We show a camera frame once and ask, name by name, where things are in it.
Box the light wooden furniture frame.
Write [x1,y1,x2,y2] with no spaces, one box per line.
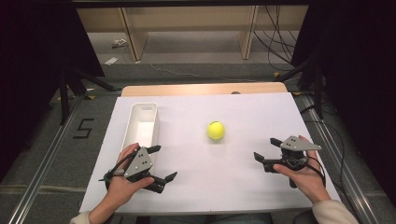
[76,4,309,62]

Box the black curtain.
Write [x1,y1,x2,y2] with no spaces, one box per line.
[0,0,106,183]
[290,0,396,206]

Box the person's right hand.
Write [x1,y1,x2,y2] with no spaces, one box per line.
[273,134,331,203]

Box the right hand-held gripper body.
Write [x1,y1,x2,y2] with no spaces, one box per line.
[263,135,323,174]

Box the person's left hand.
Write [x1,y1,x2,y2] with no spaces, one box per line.
[106,143,155,206]

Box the small white and black device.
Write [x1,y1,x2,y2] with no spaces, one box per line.
[111,38,129,49]

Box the right hand-held gripper cable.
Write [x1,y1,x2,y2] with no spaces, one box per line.
[306,155,327,189]

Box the white plastic bin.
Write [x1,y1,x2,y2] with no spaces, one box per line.
[120,102,161,175]

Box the yellow tennis ball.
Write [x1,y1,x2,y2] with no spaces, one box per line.
[206,120,226,141]

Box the bundle of black cables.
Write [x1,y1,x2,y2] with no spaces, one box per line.
[252,4,301,72]

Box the metal floor rail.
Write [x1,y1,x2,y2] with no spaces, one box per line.
[299,93,381,224]
[7,95,86,224]

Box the black floor cable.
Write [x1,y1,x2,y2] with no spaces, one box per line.
[300,104,360,220]

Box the black tripod stand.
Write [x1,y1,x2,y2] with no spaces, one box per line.
[275,55,325,121]
[58,66,121,126]

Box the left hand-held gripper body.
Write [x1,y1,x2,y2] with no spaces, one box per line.
[124,147,154,185]

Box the white board sheet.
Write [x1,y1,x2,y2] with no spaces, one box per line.
[78,91,344,216]

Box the hand-held gripper cable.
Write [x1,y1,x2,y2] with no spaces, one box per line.
[306,155,327,189]
[98,150,139,190]

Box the left hand-held gripper cable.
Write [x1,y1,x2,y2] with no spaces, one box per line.
[98,150,139,190]

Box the thin white floor cable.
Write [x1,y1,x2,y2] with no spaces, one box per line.
[148,63,260,84]

